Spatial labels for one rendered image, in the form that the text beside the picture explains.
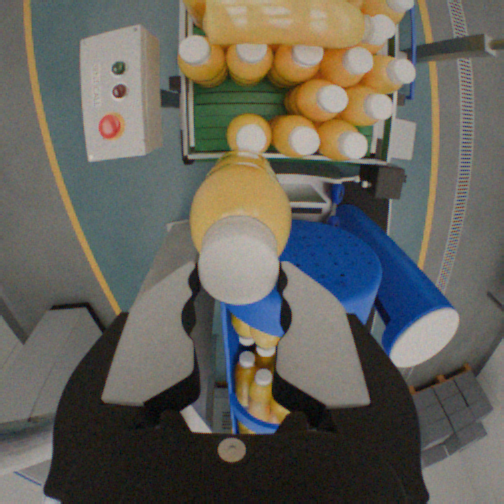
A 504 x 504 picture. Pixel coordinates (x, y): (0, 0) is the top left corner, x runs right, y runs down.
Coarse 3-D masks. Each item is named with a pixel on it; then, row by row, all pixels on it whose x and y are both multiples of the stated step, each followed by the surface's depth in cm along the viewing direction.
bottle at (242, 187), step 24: (216, 168) 20; (240, 168) 17; (264, 168) 19; (216, 192) 15; (240, 192) 14; (264, 192) 15; (192, 216) 16; (216, 216) 14; (240, 216) 13; (264, 216) 14; (288, 216) 16
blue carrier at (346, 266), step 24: (288, 240) 47; (312, 240) 47; (336, 240) 47; (360, 240) 47; (312, 264) 40; (336, 264) 41; (360, 264) 40; (336, 288) 35; (360, 288) 35; (240, 312) 38; (264, 312) 35; (360, 312) 35; (240, 408) 57; (264, 432) 55
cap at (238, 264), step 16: (240, 224) 13; (208, 240) 12; (224, 240) 11; (240, 240) 11; (256, 240) 11; (208, 256) 12; (224, 256) 12; (240, 256) 12; (256, 256) 12; (272, 256) 12; (208, 272) 12; (224, 272) 12; (240, 272) 12; (256, 272) 12; (272, 272) 12; (208, 288) 13; (224, 288) 13; (240, 288) 13; (256, 288) 13; (272, 288) 13; (240, 304) 13
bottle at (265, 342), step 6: (252, 330) 47; (258, 330) 46; (252, 336) 48; (258, 336) 47; (264, 336) 46; (270, 336) 46; (258, 342) 48; (264, 342) 47; (270, 342) 47; (276, 342) 48; (264, 348) 51; (270, 348) 51
